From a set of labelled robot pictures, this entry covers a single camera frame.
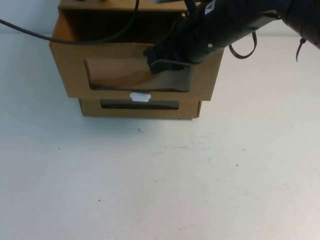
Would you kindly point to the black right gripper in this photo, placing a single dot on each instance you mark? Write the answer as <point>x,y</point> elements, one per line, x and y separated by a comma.
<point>177,47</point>

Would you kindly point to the cardboard drawer with window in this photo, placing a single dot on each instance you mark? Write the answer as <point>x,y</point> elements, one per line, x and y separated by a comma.
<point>90,110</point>
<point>199,110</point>
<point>70,70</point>

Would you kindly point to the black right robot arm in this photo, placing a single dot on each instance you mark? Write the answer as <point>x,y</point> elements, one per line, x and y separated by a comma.
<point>237,20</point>

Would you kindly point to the cardboard drawer box shell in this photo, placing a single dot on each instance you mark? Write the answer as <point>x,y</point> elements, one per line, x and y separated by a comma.
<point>100,6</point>

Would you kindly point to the black zip tie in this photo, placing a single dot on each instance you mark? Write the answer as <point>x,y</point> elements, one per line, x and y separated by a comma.
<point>298,52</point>

